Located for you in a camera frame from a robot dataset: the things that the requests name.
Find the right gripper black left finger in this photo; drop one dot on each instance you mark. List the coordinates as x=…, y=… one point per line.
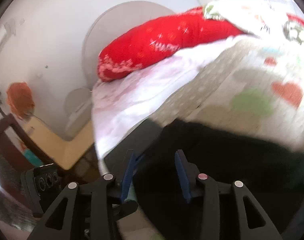
x=90, y=211

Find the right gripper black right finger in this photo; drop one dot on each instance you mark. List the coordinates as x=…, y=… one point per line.
x=228, y=211

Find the black pants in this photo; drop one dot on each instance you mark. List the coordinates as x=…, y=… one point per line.
x=272, y=173

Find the cream bedside table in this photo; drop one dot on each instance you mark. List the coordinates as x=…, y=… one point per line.
x=65, y=153

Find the heart pattern quilt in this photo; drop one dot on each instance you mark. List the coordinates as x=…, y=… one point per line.
x=255, y=88

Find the white round headboard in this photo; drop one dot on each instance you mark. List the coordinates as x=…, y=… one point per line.
x=111, y=24

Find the long red pillow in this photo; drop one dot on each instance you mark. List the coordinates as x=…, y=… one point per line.
x=157, y=39

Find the green cloud pattern bolster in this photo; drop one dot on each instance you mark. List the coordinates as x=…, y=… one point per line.
x=294, y=31

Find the floral white pillow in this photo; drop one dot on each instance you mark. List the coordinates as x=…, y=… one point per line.
x=252, y=17

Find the red orange wall flower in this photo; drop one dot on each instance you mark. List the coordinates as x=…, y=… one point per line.
x=19, y=99

